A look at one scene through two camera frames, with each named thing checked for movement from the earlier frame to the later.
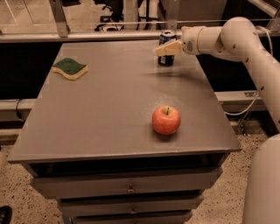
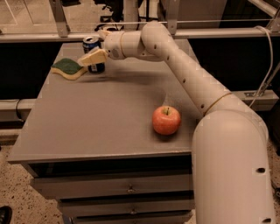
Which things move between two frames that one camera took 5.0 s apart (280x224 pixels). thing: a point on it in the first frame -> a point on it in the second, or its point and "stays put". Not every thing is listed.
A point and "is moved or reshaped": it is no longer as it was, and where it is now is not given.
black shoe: x=5 y=214 stays put
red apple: x=166 y=120 stays put
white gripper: x=189 y=40 -> x=113 y=44
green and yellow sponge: x=70 y=68 stays put
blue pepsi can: x=166 y=37 is moved or reshaped
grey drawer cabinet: x=90 y=142 stays put
